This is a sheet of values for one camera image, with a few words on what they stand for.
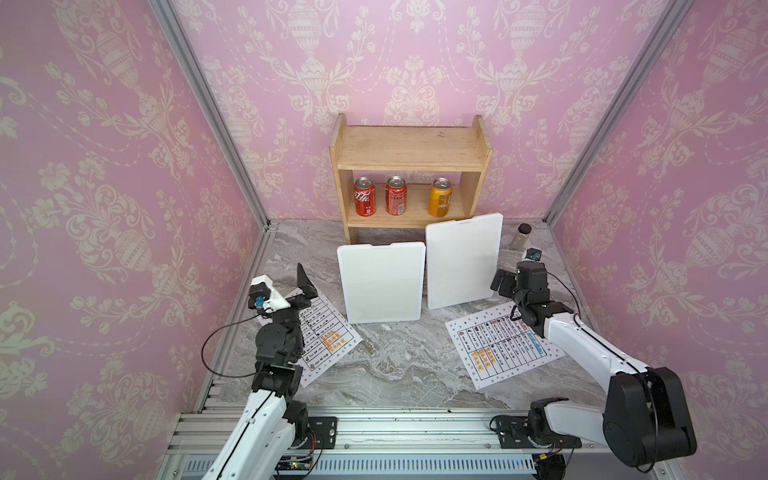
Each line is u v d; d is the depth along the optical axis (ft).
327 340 2.95
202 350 1.74
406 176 3.55
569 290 3.36
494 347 2.91
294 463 2.34
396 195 2.86
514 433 2.39
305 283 2.34
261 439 1.61
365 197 2.84
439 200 2.84
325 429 2.44
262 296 1.89
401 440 2.44
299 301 2.15
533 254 2.49
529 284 2.18
